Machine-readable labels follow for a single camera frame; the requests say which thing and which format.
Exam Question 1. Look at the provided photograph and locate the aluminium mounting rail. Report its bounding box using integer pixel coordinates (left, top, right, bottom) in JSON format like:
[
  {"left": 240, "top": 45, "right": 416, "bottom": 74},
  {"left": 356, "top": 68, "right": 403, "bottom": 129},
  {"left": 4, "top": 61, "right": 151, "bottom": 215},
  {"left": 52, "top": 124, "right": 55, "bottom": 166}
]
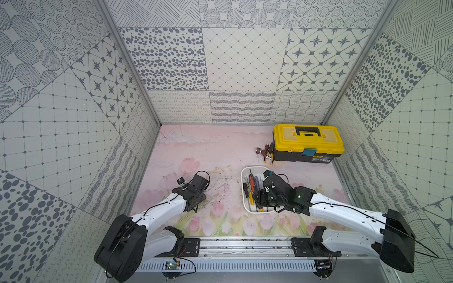
[{"left": 102, "top": 236, "right": 386, "bottom": 262}]

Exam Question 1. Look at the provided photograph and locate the medium orange black screwdriver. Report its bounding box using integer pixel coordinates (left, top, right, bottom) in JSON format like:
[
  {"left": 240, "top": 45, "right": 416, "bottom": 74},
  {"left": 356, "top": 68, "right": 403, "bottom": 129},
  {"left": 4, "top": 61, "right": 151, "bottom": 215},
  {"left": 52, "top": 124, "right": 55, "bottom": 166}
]
[{"left": 248, "top": 174, "right": 255, "bottom": 193}]

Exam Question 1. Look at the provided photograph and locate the white plastic storage box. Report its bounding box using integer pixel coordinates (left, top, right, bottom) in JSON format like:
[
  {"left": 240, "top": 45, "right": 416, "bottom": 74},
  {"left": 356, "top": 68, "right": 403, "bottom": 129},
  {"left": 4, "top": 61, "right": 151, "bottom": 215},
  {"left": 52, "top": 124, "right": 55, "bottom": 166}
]
[{"left": 239, "top": 166, "right": 274, "bottom": 215}]

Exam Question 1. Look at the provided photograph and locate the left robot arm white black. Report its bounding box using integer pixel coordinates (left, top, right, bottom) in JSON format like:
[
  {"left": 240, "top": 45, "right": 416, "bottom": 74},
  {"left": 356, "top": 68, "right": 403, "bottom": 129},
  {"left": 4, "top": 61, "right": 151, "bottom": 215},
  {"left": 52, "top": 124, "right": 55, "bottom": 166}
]
[{"left": 94, "top": 171, "right": 210, "bottom": 283}]

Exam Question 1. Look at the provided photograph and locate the black yellow dotted screwdriver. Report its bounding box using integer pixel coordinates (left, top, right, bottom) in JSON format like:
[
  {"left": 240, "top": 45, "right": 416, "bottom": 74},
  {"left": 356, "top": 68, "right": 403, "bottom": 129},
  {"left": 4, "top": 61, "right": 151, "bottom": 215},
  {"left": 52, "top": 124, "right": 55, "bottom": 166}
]
[{"left": 243, "top": 182, "right": 249, "bottom": 198}]

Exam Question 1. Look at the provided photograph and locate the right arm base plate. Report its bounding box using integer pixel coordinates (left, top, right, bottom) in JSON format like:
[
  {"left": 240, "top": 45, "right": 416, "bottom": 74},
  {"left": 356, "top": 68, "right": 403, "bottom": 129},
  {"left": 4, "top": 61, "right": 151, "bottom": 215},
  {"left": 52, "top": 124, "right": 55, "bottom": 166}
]
[{"left": 290, "top": 226, "right": 342, "bottom": 258}]

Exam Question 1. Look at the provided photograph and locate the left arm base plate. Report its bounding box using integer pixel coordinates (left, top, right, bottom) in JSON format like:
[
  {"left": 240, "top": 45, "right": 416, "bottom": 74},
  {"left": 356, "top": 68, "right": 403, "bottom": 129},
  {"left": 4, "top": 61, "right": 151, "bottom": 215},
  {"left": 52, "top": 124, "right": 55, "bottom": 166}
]
[{"left": 156, "top": 226, "right": 201, "bottom": 258}]

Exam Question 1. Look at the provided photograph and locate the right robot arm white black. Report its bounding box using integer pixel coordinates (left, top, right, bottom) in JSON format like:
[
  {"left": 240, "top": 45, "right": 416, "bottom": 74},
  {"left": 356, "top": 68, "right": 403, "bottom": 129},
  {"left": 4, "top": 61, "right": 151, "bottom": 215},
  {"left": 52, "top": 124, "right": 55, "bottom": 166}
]
[{"left": 249, "top": 171, "right": 416, "bottom": 273}]

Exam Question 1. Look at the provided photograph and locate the black yellow deli screwdriver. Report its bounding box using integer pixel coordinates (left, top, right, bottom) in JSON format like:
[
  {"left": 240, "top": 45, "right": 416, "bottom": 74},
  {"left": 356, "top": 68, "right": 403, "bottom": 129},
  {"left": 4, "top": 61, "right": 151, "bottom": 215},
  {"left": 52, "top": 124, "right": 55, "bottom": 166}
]
[{"left": 249, "top": 169, "right": 263, "bottom": 212}]

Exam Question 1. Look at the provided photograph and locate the yellow slim screwdriver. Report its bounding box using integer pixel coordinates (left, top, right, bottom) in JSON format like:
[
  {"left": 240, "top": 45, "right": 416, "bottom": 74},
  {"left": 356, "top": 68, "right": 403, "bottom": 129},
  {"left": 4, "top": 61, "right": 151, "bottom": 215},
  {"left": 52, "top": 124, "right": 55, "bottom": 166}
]
[{"left": 248, "top": 192, "right": 255, "bottom": 206}]

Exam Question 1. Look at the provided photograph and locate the dark red metal fitting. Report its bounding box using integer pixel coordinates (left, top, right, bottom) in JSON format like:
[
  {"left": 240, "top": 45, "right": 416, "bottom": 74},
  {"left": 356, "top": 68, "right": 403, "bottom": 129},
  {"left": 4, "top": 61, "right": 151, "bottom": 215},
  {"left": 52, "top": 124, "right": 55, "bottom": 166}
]
[{"left": 256, "top": 145, "right": 270, "bottom": 159}]

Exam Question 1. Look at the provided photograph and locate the clear purple screwdriver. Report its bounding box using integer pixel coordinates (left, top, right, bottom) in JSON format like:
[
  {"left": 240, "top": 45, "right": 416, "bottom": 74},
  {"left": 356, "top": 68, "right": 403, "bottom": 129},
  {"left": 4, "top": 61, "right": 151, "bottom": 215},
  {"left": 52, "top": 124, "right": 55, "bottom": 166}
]
[{"left": 257, "top": 176, "right": 263, "bottom": 190}]

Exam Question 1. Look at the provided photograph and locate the yellow black toolbox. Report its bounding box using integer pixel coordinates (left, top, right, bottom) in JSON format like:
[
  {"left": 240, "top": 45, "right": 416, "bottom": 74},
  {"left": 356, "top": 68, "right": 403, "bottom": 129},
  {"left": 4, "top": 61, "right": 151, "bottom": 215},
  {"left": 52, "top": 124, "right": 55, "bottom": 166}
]
[{"left": 269, "top": 124, "right": 345, "bottom": 164}]

